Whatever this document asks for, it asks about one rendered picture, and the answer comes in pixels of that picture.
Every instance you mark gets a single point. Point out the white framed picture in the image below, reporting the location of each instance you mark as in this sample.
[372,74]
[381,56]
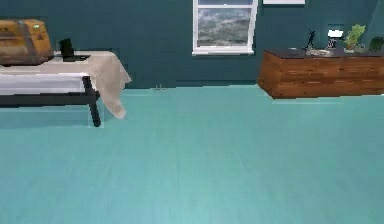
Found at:
[283,1]

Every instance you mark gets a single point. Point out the brown cardboard box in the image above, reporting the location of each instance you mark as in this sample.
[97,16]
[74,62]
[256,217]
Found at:
[23,41]

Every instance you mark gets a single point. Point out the brown wooden dresser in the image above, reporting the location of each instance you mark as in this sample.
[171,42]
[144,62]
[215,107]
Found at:
[320,74]

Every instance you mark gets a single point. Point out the grey flat dish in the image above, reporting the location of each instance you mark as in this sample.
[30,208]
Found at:
[319,52]

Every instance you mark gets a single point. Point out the black laptop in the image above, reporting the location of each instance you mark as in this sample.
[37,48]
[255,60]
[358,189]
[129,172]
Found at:
[67,50]

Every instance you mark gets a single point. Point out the light green house plant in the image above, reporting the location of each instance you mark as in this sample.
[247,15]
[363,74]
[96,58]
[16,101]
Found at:
[353,37]

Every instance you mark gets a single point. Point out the white framed window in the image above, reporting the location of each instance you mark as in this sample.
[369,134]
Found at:
[224,26]

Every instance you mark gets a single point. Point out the dark green house plant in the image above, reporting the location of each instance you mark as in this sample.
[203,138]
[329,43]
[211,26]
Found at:
[376,44]

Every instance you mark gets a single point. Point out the black framed bed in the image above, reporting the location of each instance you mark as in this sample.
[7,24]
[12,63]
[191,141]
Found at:
[46,90]

